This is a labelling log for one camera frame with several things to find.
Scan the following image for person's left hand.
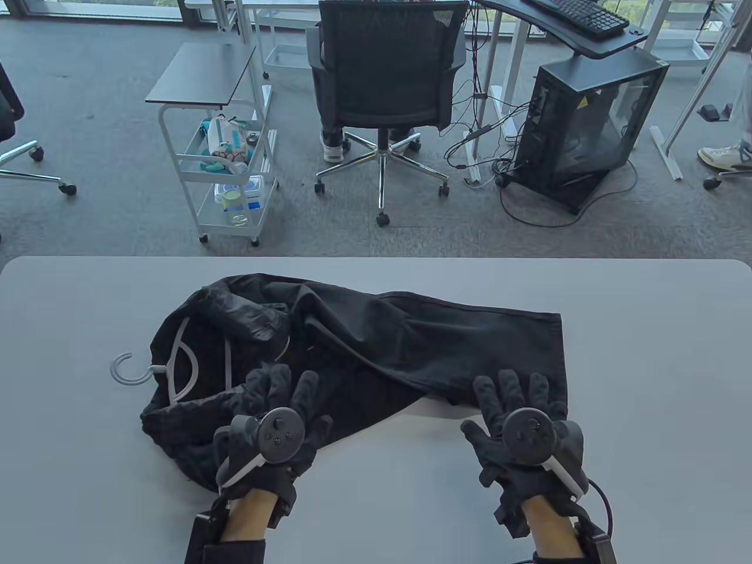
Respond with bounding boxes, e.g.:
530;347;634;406
214;364;333;518

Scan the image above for person's right hand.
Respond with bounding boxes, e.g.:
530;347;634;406
461;370;588;538

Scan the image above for black trousers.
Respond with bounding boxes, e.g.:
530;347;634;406
140;274;569;493

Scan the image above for gray hanger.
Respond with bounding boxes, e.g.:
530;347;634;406
110;317;236;406

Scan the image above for person's left forearm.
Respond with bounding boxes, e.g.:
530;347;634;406
203;488;280;564

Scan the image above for person's right forearm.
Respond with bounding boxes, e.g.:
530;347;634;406
520;496;588;564

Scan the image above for black round hand tracker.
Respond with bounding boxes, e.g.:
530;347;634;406
217;407;306;488
502;408;588;500

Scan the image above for white rolling cart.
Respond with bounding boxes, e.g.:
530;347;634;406
159;100;280;247

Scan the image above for white plastic bottle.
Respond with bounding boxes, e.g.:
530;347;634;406
204;115;231;155

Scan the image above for black mesh office chair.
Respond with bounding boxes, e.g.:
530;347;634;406
305;0;471;228

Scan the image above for black computer tower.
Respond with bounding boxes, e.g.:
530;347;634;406
508;47;670;215

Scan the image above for chair caster base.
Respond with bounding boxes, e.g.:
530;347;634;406
703;169;752;190

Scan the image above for office chair chrome base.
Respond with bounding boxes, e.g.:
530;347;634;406
0;59;78;197

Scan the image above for white shelf cart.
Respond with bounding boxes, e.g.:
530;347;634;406
643;0;711;65

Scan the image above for black keyboard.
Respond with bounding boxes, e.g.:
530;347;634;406
523;0;630;41

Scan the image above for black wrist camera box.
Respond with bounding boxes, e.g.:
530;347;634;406
185;511;231;564
576;517;617;564

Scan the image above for long black floor cable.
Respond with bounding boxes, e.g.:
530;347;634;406
499;157;639;229

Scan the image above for dark side table white frame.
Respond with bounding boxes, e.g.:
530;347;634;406
145;41;274;127

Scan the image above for white wire cart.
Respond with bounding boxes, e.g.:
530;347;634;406
253;0;321;80

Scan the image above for white frame desk leg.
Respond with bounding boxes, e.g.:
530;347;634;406
649;0;742;181

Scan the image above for tangled black cables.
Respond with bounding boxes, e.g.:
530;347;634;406
444;6;538;177

